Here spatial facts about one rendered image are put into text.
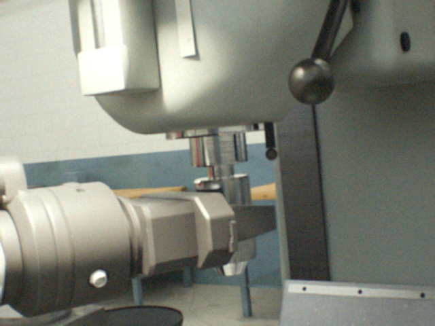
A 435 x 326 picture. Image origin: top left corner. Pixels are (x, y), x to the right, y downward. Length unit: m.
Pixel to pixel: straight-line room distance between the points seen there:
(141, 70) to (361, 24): 0.23
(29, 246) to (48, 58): 6.58
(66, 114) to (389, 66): 6.30
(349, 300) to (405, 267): 0.09
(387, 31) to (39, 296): 0.36
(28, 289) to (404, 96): 0.57
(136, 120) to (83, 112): 6.16
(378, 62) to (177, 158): 5.33
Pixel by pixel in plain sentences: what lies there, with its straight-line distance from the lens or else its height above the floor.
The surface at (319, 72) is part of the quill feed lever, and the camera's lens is 0.42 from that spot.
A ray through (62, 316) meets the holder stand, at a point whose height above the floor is 1.12.
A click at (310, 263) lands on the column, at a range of 0.95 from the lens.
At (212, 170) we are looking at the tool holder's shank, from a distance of 0.54.
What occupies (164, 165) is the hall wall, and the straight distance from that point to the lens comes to 6.00.
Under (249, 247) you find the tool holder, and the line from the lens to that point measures 0.55.
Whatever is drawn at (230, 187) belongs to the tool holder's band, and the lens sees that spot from 0.53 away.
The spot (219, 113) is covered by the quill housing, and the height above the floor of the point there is 1.32.
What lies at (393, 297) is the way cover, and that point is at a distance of 0.90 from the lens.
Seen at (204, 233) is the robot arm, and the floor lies 1.23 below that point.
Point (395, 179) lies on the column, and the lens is 0.88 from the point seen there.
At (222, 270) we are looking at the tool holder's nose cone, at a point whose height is 1.19.
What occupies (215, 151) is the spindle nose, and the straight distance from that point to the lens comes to 0.53.
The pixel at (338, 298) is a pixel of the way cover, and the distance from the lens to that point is 0.93.
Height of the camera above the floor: 1.31
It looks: 3 degrees down
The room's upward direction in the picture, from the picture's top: 6 degrees counter-clockwise
